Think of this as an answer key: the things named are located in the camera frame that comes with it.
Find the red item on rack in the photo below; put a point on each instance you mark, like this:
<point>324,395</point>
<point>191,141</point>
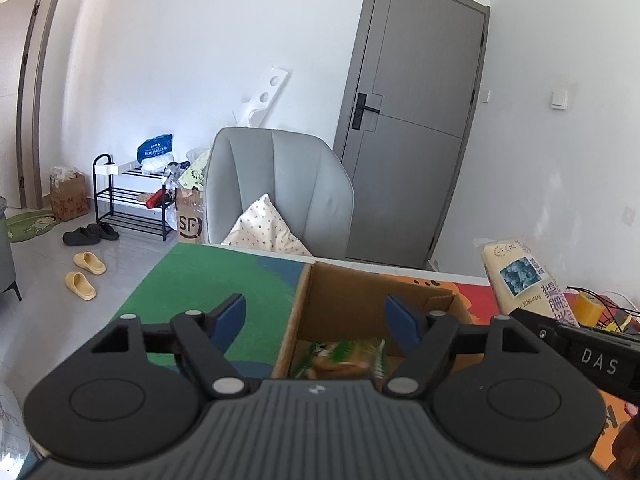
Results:
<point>159,199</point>

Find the green floor rug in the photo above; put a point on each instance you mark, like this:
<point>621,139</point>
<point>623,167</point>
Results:
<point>32,225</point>

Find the black shoe rack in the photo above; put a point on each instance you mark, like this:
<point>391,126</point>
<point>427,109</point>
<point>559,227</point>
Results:
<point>125,210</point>

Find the dark grey stool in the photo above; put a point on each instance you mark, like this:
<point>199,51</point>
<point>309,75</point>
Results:
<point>7,255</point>

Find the person's right hand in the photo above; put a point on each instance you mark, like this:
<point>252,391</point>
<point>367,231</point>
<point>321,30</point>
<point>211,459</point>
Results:
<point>627,442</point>

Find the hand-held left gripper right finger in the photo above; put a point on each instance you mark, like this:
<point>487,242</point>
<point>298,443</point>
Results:
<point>402,324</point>

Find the white board with holes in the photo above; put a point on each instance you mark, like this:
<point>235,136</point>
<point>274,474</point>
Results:
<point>265,95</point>

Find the yellow slipper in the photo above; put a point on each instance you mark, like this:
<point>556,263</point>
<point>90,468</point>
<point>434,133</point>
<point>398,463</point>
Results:
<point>81,286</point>
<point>90,262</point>

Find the cream dotted pillow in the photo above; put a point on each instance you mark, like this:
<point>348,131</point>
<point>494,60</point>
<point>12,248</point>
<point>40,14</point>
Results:
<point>262,230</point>

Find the white plastic bag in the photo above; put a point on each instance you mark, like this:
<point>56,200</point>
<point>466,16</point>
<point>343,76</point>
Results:
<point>157,162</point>

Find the brown cardboard box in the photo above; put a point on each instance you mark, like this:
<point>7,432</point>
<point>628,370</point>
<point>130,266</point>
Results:
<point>345,305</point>

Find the black slipper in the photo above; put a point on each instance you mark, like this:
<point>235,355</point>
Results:
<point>106,231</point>
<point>80,236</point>

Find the yellow tape roll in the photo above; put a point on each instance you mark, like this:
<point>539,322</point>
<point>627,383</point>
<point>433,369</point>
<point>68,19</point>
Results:
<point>589,310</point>

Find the colourful printed table mat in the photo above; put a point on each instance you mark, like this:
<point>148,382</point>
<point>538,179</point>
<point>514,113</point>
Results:
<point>200,280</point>

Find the yellow green floral bag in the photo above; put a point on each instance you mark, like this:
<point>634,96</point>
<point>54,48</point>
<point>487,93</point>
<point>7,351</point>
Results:
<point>196,172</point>

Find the green snack packet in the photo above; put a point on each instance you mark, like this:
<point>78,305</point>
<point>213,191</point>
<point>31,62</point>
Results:
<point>372,360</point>

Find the grey door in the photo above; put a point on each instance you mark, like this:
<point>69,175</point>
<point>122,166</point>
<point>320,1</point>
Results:
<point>415,135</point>

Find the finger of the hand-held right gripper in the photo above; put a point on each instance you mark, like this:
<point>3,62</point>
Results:
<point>535,329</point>

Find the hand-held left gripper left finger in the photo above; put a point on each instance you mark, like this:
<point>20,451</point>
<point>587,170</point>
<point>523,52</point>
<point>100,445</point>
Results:
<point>229,319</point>

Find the yellow packet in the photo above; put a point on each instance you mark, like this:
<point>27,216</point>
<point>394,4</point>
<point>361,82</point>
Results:
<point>620,321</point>

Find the brown paper bag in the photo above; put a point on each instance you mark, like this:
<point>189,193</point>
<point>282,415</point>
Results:
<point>190,220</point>

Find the small cardboard box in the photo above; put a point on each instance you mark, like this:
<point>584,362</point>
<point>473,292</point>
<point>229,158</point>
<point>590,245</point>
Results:
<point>70,197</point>

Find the white wall socket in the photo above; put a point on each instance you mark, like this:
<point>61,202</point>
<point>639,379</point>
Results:
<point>628,216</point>

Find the brown door frame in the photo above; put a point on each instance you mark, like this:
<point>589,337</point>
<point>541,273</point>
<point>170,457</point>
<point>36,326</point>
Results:
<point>35,85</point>

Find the blue plastic bag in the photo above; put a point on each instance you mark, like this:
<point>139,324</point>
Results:
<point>156,147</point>

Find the cream packet with purple print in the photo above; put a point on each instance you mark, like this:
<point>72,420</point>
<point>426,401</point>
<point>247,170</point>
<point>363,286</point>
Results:
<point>525,280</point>

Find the grey upholstered chair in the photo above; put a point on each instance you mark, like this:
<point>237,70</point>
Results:
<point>300,175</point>

